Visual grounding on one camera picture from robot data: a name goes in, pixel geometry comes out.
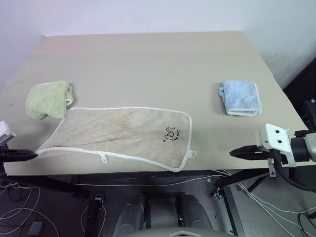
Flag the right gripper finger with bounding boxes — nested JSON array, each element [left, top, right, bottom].
[[234, 151, 270, 160], [229, 145, 259, 157]]

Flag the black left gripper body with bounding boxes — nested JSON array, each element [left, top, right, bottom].
[[0, 145, 8, 165]]

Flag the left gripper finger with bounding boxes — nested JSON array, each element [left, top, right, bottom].
[[7, 149, 38, 157], [7, 155, 38, 162]]

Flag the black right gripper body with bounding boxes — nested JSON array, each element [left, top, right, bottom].
[[268, 149, 284, 178]]

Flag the beige towel with embroidered logo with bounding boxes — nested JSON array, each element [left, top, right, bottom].
[[34, 106, 198, 173]]

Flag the light blue folded towel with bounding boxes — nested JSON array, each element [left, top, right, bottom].
[[217, 80, 263, 117]]

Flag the green towel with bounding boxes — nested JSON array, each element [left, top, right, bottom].
[[25, 80, 76, 121]]

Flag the black equipment beside table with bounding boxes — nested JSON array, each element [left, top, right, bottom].
[[299, 98, 316, 132]]

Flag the grey power adapter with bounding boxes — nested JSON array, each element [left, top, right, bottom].
[[27, 221, 43, 236]]

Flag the dark grey rounded shape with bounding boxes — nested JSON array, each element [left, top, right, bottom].
[[176, 193, 213, 231], [113, 192, 147, 237]]

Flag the grey robot torso edge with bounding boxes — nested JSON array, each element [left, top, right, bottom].
[[134, 227, 231, 237]]

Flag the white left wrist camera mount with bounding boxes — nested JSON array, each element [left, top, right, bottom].
[[0, 120, 16, 147]]

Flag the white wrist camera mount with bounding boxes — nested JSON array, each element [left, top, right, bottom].
[[258, 122, 297, 168], [0, 120, 16, 147]]

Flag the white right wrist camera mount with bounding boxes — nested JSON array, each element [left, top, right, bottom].
[[258, 122, 297, 168]]

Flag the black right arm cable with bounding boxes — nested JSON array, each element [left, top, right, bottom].
[[276, 162, 316, 193]]

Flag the black table frame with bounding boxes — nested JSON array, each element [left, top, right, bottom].
[[0, 169, 275, 237]]

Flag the tangled white floor cables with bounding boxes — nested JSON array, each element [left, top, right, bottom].
[[0, 176, 59, 234]]

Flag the black clamp bracket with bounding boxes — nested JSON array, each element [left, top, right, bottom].
[[94, 194, 104, 211]]

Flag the white cable under table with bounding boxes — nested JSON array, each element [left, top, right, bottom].
[[73, 169, 232, 187]]

